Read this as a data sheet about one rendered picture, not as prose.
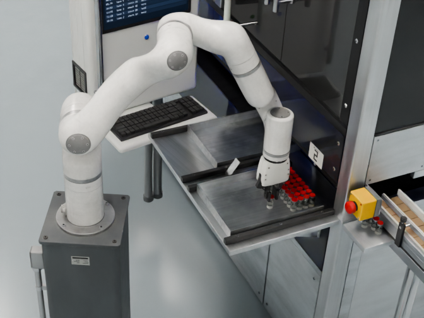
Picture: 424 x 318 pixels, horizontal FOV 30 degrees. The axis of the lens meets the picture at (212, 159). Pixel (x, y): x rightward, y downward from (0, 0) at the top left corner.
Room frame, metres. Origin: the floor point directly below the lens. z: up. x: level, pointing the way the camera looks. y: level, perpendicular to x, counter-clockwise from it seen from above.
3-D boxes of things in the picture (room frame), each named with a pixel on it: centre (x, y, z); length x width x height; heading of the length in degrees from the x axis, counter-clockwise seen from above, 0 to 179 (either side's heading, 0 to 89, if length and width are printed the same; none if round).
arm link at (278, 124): (2.04, -0.20, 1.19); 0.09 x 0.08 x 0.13; 7
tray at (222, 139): (2.41, -0.11, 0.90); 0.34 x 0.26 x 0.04; 117
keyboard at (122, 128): (2.64, 0.23, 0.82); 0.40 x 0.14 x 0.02; 126
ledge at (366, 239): (1.95, -0.53, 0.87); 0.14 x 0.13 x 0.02; 117
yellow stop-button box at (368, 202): (1.94, -0.48, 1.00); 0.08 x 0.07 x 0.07; 117
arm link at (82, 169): (1.99, 0.40, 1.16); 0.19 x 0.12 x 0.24; 7
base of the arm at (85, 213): (1.96, 0.40, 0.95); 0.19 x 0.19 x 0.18
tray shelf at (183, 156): (2.23, -0.13, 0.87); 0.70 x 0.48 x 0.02; 27
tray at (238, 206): (2.06, -0.16, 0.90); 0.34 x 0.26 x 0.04; 117
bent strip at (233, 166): (2.18, -0.03, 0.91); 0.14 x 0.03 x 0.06; 117
